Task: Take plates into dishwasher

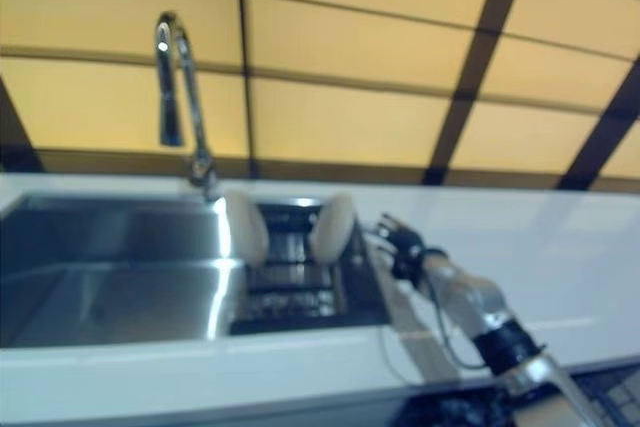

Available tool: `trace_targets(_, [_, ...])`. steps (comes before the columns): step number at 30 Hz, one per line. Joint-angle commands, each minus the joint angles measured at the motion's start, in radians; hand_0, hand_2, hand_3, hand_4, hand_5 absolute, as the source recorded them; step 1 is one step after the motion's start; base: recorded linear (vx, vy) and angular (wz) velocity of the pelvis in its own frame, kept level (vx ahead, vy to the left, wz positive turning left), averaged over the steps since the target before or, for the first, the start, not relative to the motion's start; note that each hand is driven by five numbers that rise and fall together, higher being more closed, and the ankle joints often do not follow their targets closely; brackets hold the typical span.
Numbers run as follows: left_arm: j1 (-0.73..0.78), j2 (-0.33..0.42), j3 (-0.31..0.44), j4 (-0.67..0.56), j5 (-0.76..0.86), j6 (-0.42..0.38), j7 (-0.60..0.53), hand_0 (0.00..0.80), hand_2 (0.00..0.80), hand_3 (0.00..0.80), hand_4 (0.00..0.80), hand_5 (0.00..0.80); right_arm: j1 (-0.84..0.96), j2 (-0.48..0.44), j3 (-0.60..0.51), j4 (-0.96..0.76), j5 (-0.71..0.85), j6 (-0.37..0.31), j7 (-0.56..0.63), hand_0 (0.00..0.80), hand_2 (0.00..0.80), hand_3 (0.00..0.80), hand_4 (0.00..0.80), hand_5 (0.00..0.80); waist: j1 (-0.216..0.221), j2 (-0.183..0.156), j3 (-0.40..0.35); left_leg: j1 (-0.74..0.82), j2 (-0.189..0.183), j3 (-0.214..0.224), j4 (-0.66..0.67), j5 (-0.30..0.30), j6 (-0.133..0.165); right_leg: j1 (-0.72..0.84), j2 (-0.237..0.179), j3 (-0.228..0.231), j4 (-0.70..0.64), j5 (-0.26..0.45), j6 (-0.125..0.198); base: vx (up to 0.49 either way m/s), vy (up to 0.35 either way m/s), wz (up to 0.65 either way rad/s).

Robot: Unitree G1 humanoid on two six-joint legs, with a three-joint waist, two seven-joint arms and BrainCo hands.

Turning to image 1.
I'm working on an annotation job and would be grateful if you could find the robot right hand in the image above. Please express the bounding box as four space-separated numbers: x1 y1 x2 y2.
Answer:
367 213 427 261

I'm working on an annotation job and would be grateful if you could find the white round plate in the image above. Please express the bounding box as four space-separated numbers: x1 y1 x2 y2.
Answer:
308 192 357 264
223 190 270 267

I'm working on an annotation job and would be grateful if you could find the black roll-up drying rack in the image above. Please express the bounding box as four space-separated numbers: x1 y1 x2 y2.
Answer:
230 200 354 322

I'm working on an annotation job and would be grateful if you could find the chrome gooseneck kitchen faucet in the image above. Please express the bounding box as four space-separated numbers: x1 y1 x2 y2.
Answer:
154 10 220 204

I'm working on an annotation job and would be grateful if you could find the stainless steel kitchen sink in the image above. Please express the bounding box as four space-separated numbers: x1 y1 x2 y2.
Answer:
0 190 392 349

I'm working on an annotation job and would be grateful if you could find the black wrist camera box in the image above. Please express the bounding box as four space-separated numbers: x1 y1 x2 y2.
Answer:
391 251 424 282

